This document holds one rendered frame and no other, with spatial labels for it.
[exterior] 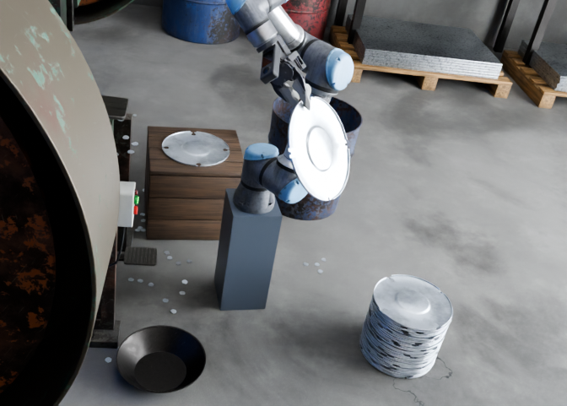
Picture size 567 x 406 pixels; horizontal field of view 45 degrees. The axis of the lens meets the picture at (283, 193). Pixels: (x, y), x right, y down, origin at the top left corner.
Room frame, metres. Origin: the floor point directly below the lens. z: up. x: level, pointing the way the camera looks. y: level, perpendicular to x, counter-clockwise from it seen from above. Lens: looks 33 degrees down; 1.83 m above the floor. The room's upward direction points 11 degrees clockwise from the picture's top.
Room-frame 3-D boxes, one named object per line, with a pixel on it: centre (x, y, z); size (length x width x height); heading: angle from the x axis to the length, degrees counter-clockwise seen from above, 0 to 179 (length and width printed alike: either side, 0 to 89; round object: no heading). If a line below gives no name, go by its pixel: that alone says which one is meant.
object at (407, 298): (1.92, -0.53, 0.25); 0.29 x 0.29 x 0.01
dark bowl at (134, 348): (1.61, 0.30, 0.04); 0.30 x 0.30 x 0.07
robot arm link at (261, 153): (2.06, 0.10, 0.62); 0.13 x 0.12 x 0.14; 50
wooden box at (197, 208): (2.54, 0.41, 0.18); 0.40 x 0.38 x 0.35; 107
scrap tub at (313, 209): (2.85, -0.09, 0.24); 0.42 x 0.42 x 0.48
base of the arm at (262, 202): (2.07, 0.10, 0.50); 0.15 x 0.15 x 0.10
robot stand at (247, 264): (2.07, 0.10, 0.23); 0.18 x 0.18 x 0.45; 18
